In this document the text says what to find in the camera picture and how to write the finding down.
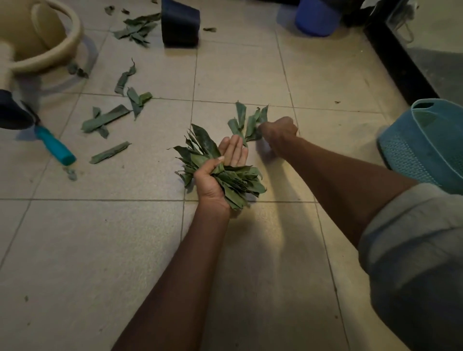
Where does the person's left hand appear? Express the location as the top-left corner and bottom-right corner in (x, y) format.
(193, 135), (249, 217)

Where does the person's right hand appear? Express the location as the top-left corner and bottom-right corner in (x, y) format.
(260, 116), (300, 158)

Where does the person's left forearm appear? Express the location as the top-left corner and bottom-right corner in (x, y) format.
(112, 202), (232, 351)

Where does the person's right forearm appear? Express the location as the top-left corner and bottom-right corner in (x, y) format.
(278, 137), (420, 250)

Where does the person's grey shirt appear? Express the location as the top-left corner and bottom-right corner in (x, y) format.
(358, 182), (463, 351)

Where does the teal plastic bucket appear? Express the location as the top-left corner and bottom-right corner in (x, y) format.
(377, 98), (463, 196)

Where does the small black plastic pot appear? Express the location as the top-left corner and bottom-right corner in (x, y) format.
(161, 0), (201, 48)

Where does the beige plastic watering can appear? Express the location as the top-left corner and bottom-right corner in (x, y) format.
(0, 0), (84, 130)

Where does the narrow teal handled trowel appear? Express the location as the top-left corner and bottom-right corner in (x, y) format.
(21, 101), (77, 167)

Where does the white charger with cable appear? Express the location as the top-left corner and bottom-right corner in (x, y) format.
(392, 0), (420, 44)

